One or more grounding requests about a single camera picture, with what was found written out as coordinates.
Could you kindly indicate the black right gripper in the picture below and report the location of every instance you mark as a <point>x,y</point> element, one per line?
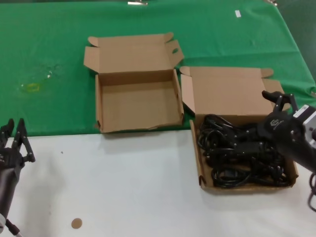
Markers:
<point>276,124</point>

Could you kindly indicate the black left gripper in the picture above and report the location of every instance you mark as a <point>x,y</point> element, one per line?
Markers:
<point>10,160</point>

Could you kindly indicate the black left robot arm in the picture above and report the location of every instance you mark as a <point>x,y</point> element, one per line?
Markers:
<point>6,192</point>

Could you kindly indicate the open cardboard box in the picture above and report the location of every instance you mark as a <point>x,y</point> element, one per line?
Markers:
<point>138,106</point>
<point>227,93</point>

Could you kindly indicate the green tablecloth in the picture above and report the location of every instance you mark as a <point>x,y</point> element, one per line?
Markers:
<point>222,37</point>

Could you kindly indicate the small white label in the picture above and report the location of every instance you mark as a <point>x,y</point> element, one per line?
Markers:
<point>238,13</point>

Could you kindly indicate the round cardboard disc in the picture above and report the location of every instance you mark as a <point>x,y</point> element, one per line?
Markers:
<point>76,223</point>

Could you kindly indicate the metal table clamp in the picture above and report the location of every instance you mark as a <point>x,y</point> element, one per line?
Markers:
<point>137,3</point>
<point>271,1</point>

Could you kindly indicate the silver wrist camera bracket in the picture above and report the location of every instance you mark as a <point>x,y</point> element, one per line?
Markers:
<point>306,116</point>

